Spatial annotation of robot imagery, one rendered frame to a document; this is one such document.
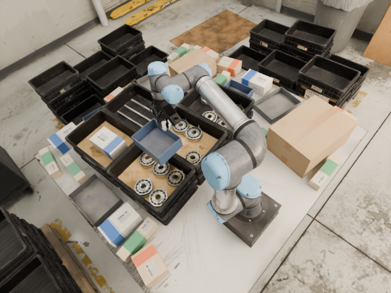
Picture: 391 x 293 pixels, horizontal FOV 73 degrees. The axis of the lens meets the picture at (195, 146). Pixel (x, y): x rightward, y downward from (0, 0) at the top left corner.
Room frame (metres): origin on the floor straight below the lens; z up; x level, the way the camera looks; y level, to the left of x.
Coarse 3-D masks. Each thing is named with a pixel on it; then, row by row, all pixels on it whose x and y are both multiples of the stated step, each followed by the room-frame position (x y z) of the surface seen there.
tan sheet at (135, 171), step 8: (136, 160) 0.89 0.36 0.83; (128, 168) 0.85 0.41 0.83; (136, 168) 0.84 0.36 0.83; (144, 168) 0.83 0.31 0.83; (176, 168) 0.79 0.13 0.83; (120, 176) 0.80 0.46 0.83; (128, 176) 0.79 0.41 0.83; (136, 176) 0.78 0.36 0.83; (144, 176) 0.78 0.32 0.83; (152, 176) 0.77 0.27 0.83; (128, 184) 0.74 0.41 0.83; (160, 184) 0.71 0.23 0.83; (168, 192) 0.65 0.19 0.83
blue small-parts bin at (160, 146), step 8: (152, 120) 0.91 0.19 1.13; (144, 128) 0.87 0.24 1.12; (152, 128) 0.90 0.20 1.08; (160, 128) 0.89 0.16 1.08; (168, 128) 0.83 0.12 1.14; (136, 136) 0.84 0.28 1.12; (144, 136) 0.86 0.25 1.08; (152, 136) 0.86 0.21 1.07; (160, 136) 0.85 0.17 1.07; (168, 136) 0.84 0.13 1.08; (176, 136) 0.79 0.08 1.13; (136, 144) 0.81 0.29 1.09; (144, 144) 0.82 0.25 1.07; (152, 144) 0.81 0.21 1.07; (160, 144) 0.80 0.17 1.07; (168, 144) 0.79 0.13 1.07; (176, 144) 0.74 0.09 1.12; (152, 152) 0.76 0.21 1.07; (160, 152) 0.75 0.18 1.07; (168, 152) 0.71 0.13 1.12; (160, 160) 0.68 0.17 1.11
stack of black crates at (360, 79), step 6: (330, 54) 2.09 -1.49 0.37; (336, 60) 2.04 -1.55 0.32; (342, 60) 2.00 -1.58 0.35; (348, 60) 1.96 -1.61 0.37; (348, 66) 1.94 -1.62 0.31; (354, 66) 1.90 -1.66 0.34; (360, 66) 1.86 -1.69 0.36; (366, 66) 1.83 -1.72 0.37; (366, 72) 1.76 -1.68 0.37; (360, 78) 1.69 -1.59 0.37; (360, 84) 1.72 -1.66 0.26; (354, 90) 1.66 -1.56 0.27
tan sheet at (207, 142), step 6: (192, 126) 1.08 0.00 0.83; (174, 132) 1.06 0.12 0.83; (186, 138) 0.99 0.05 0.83; (204, 138) 0.97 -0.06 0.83; (210, 138) 0.96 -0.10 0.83; (186, 144) 0.95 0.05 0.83; (192, 144) 0.94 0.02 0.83; (198, 144) 0.93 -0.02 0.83; (204, 144) 0.93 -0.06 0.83; (210, 144) 0.92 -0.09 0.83; (180, 150) 0.91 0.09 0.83; (186, 150) 0.91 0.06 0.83; (192, 150) 0.90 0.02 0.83; (198, 150) 0.89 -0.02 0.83; (204, 150) 0.89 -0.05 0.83
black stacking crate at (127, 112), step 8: (128, 88) 1.44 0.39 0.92; (136, 88) 1.46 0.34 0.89; (120, 96) 1.38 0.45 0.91; (128, 96) 1.42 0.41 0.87; (136, 96) 1.45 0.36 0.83; (144, 96) 1.41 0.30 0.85; (112, 104) 1.33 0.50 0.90; (120, 104) 1.37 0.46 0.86; (128, 104) 1.38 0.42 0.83; (136, 104) 1.37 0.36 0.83; (144, 104) 1.36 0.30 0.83; (112, 112) 1.31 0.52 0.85; (128, 112) 1.30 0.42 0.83; (144, 112) 1.28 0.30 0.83; (128, 120) 1.23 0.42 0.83; (136, 120) 1.22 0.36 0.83; (144, 120) 1.20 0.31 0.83
